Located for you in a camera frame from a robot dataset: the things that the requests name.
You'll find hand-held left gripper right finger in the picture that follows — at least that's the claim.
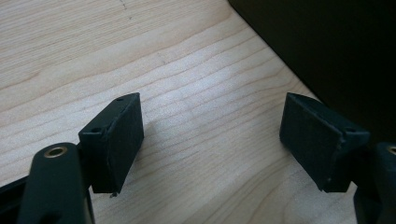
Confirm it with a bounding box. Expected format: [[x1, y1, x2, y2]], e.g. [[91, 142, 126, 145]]
[[278, 91, 371, 193]]

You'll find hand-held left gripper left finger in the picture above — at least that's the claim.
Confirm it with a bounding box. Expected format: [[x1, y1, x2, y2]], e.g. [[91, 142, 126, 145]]
[[78, 91, 146, 195]]

